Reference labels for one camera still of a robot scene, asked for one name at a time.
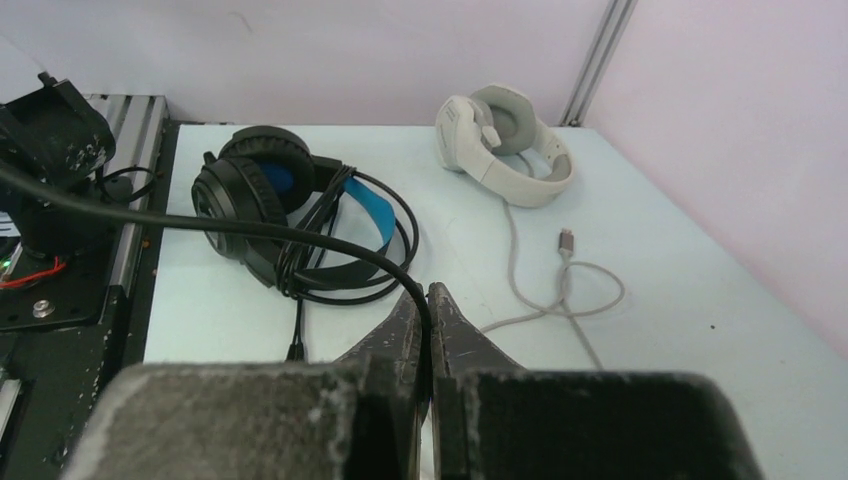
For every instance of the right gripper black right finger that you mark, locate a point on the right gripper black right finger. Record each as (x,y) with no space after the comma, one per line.
(494,419)

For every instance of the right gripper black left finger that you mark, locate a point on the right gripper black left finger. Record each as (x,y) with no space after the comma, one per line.
(357,417)

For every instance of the black headset with blue band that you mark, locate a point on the black headset with blue band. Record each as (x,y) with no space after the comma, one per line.
(265,173)

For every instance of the small black on-ear headphones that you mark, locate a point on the small black on-ear headphones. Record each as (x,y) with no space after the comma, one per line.
(16,180)

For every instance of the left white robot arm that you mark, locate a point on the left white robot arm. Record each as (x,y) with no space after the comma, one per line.
(55,136)

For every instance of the white gaming headset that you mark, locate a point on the white gaming headset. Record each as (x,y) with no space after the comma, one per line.
(496,138)

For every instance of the left aluminium frame post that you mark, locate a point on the left aluminium frame post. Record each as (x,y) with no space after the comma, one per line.
(610,31)

